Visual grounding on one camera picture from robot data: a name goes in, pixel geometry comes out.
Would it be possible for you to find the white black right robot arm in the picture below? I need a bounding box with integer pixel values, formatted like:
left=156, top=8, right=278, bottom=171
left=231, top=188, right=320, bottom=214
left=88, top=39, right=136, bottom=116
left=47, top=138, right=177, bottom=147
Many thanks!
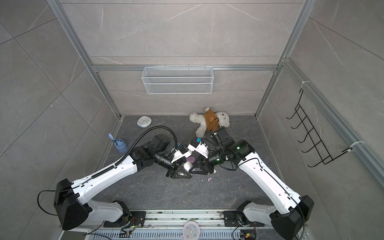
left=188, top=128, right=314, bottom=240

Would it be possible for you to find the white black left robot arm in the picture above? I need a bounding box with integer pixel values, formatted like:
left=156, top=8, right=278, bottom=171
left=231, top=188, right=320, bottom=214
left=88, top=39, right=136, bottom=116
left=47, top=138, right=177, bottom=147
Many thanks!
left=53, top=126, right=192, bottom=231

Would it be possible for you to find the pink oval earbud case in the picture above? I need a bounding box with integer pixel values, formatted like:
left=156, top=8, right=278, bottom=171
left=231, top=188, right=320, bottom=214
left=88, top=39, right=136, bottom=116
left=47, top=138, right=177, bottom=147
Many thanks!
left=187, top=157, right=196, bottom=163

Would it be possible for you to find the white teddy bear brown hoodie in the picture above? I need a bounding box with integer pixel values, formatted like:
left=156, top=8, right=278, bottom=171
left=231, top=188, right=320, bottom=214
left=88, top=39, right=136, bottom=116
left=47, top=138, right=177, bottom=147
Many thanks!
left=189, top=107, right=230, bottom=138

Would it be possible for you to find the light blue round clock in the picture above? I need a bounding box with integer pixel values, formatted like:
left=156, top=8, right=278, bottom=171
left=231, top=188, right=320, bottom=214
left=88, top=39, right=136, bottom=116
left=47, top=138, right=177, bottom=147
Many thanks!
left=137, top=116, right=152, bottom=128

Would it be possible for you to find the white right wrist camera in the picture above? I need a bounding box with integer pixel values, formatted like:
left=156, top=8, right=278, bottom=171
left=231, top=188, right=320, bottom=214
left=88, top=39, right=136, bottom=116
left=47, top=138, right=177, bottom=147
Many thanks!
left=188, top=138, right=209, bottom=159

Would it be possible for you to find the white wire mesh basket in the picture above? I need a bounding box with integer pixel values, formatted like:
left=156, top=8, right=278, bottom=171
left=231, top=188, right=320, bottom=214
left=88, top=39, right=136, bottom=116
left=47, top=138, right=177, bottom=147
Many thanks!
left=142, top=67, right=214, bottom=95

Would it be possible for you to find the black wire hook rack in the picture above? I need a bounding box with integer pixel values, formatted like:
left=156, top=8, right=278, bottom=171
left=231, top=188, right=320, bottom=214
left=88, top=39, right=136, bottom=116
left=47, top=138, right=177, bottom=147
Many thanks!
left=286, top=89, right=353, bottom=168

